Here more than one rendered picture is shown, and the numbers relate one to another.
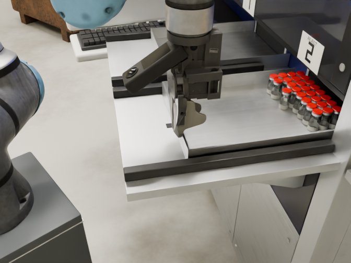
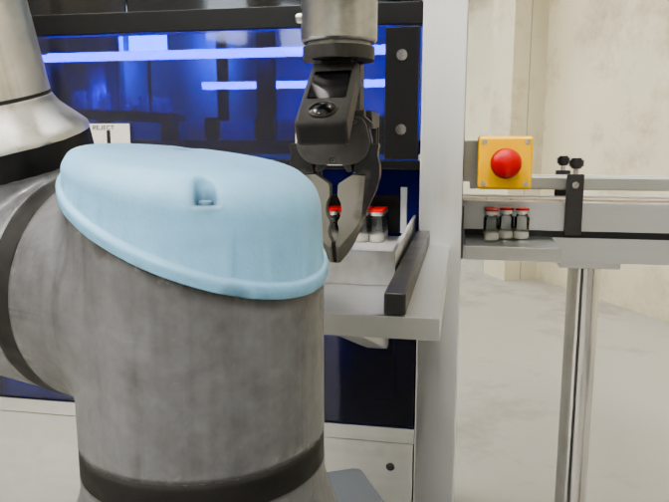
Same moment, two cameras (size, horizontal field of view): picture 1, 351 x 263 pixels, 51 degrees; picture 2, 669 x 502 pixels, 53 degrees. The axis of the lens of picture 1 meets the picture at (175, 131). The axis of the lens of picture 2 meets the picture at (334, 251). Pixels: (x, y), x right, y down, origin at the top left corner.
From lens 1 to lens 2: 0.75 m
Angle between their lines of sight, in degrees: 66
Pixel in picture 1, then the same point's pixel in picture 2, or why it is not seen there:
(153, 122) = not seen: hidden behind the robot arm
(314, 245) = (452, 407)
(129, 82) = (346, 117)
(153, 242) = not seen: outside the picture
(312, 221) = (432, 376)
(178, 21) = (365, 15)
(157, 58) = (341, 83)
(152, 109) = not seen: hidden behind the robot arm
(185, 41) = (369, 50)
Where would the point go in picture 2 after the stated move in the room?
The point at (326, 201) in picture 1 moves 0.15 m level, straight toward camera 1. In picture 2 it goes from (448, 319) to (535, 345)
